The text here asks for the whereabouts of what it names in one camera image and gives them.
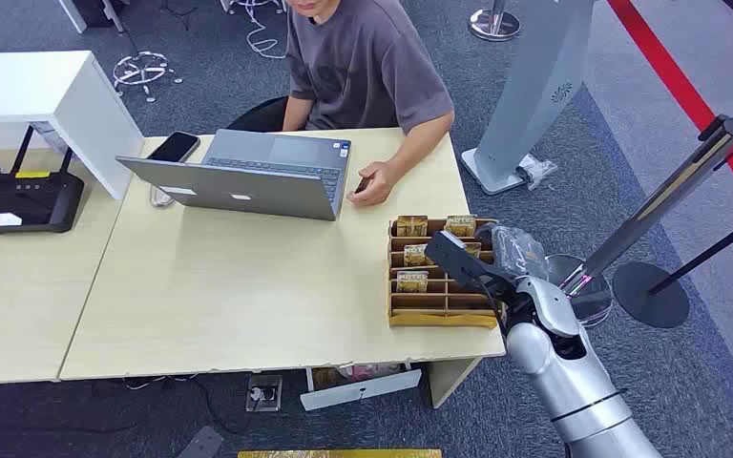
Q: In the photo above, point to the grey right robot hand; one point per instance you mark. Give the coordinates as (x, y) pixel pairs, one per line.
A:
(518, 253)

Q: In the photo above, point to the person's left hand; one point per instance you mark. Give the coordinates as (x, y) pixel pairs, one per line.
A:
(376, 183)

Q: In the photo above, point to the person's left forearm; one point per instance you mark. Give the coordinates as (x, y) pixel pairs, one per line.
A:
(423, 142)

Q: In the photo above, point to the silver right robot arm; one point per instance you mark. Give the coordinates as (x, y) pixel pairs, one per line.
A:
(569, 373)

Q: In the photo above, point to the person's right forearm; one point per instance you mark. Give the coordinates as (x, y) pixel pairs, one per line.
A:
(295, 115)

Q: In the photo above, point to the gold hotel card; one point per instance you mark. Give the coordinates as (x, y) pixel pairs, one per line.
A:
(411, 225)
(412, 282)
(473, 249)
(416, 255)
(460, 225)

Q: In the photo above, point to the wooden card holder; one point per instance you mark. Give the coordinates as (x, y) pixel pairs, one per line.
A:
(442, 306)

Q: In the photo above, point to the person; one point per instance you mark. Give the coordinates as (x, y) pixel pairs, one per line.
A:
(366, 63)

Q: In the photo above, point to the clear plastic bag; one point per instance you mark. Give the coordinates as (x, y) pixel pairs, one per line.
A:
(538, 169)

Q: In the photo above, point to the grey laptop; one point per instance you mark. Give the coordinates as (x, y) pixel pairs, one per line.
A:
(246, 189)

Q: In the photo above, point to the grey kiosk stand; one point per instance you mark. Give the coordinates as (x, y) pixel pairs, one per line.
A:
(531, 88)

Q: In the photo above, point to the chrome stanchion base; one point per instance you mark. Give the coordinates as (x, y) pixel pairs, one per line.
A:
(494, 24)

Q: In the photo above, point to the black smartphone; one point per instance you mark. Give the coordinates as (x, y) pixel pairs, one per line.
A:
(173, 147)

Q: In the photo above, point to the white open box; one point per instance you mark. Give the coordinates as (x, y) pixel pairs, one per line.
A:
(360, 391)

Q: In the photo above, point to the clear glass object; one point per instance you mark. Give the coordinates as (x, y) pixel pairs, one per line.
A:
(160, 198)

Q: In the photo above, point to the white chair base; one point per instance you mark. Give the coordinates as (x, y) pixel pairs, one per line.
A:
(253, 3)

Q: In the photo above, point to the red barrier belt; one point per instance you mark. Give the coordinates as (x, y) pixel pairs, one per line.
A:
(676, 79)

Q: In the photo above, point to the floor power socket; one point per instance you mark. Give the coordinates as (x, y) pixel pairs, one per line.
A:
(264, 393)

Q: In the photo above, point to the chrome chair base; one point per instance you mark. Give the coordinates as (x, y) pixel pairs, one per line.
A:
(141, 68)

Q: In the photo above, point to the grey flat plate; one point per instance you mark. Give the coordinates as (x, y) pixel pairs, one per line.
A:
(201, 444)

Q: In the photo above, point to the white furniture leg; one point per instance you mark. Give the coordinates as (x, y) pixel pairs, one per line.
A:
(74, 12)

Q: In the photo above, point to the black router with antennas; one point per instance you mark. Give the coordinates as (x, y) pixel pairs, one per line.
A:
(28, 202)

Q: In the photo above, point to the white desk shelf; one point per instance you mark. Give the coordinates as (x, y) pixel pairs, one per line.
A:
(25, 82)

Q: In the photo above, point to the black stanchion post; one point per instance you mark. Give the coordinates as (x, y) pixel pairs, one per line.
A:
(651, 296)

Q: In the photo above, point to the chrome stanchion post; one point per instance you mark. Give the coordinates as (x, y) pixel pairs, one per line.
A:
(657, 202)

